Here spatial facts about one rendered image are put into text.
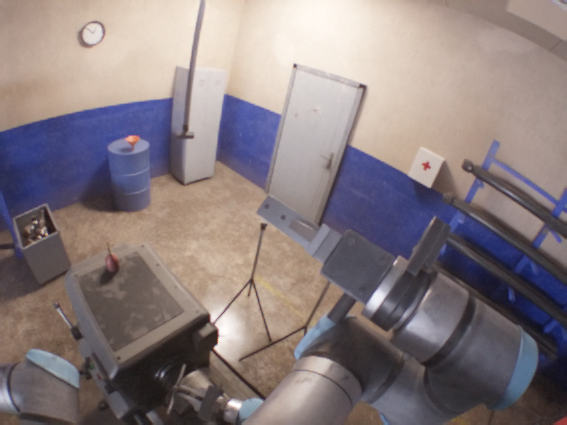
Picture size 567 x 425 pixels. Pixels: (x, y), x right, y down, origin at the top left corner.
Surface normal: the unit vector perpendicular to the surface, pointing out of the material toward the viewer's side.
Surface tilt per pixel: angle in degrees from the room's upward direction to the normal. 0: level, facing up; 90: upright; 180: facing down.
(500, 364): 51
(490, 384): 75
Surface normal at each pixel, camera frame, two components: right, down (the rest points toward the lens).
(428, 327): -0.45, -0.11
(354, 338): 0.16, -0.91
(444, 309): -0.19, -0.48
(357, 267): -0.33, -0.29
